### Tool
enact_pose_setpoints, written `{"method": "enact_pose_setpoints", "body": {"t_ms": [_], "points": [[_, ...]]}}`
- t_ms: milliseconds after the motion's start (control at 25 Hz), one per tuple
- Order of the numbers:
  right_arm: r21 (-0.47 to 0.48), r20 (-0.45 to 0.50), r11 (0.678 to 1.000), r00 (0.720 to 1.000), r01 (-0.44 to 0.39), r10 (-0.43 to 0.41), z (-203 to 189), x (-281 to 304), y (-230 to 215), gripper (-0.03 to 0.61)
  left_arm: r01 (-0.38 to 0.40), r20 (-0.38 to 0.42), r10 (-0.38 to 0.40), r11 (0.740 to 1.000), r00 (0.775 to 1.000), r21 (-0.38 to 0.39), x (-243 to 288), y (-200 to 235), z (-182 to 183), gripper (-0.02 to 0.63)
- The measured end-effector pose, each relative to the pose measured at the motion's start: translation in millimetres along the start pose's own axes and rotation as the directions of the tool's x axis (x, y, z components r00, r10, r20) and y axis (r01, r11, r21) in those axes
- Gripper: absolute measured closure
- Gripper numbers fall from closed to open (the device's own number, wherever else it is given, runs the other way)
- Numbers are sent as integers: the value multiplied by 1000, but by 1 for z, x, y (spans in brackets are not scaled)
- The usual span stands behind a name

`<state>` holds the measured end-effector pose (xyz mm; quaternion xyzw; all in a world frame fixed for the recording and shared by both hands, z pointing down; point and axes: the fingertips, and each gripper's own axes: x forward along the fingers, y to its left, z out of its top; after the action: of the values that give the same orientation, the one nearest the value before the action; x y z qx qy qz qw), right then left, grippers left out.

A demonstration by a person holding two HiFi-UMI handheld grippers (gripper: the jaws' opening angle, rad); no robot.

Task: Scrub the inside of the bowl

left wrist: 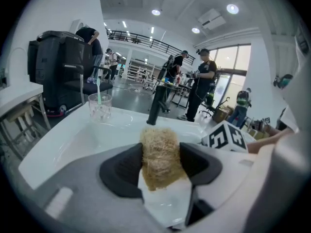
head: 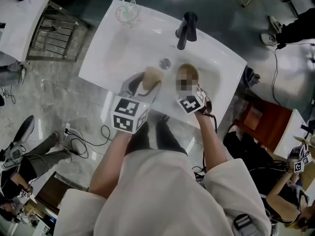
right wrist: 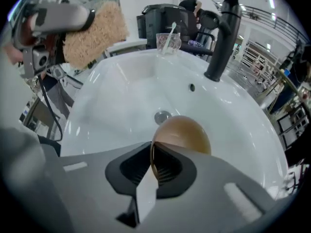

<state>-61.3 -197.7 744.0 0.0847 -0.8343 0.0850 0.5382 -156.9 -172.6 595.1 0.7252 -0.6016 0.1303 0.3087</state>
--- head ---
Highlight metal rack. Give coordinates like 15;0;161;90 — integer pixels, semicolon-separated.
26;2;91;63

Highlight metal sink drain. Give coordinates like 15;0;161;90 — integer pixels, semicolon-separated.
158;57;172;70

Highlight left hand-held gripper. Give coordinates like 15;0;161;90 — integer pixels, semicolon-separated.
110;71;163;134

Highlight white stone slab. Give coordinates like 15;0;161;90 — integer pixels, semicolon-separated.
0;0;51;62

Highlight beige cleaning cloth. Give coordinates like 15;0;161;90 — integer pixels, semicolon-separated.
141;66;165;91

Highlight white power strip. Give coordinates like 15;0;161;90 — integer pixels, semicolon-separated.
64;121;82;142

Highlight person's left forearm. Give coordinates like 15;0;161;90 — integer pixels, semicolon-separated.
89;130;133;199

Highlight person's black trousers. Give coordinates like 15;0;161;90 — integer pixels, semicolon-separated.
127;114;188;157

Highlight grey black backpack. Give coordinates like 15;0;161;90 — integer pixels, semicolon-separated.
0;115;35;174

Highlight person's right forearm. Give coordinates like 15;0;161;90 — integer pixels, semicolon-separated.
194;112;228;176

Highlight dark grey cloth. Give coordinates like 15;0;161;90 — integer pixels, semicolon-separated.
242;66;261;88

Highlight black faucet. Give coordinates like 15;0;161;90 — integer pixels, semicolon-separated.
174;11;199;51
300;123;315;137

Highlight clear glass cup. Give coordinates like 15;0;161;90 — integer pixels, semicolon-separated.
115;0;141;28

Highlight grey strap buckle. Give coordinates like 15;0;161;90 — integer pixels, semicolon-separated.
232;213;255;233

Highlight person's white shirt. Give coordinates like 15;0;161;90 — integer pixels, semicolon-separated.
58;151;273;236

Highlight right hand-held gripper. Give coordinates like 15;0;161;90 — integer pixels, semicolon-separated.
176;84;214;116

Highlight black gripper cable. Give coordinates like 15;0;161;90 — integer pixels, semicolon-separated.
191;114;219;177

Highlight wooden cabinet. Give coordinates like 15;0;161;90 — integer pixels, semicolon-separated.
233;97;293;153
35;171;90;215

